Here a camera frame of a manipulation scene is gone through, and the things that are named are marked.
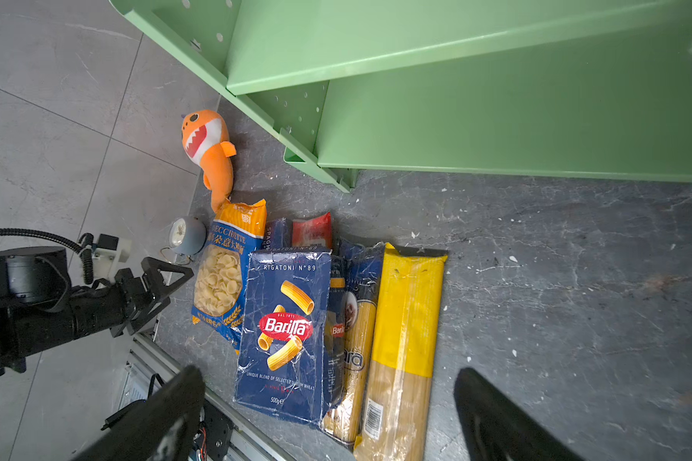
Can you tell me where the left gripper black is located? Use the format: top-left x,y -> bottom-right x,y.
63,257 -> 194,340

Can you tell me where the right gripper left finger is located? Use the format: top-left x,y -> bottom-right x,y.
75,366 -> 205,460

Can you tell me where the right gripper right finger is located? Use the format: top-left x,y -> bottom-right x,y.
454,367 -> 581,460

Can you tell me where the blue orecchiette pasta bag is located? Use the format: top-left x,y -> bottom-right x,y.
191,200 -> 267,351

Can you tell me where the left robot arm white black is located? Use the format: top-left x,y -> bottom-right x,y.
0,228 -> 193,376

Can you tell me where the red pasta packet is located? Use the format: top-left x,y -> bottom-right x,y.
292,212 -> 333,250

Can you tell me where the green two-tier shelf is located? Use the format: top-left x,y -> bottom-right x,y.
113,1 -> 692,191

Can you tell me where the small grey alarm clock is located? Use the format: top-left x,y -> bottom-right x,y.
160,216 -> 207,265

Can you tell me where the yellow spaghetti bag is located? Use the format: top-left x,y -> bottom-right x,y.
354,244 -> 447,460

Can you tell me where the blue Barilla rigatoni box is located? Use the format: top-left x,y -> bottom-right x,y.
233,247 -> 332,425

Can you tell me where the blue Barilla spaghetti box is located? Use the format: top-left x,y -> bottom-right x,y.
323,255 -> 346,413

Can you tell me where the orange shark plush toy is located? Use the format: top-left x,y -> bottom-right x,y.
181,109 -> 236,212

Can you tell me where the dark blue spaghetti bag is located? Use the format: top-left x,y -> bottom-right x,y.
322,238 -> 384,451

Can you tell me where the aluminium rail frame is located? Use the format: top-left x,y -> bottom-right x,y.
117,334 -> 293,460

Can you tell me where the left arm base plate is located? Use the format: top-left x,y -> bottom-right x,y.
188,400 -> 234,461

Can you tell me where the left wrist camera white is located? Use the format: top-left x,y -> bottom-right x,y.
92,234 -> 132,282

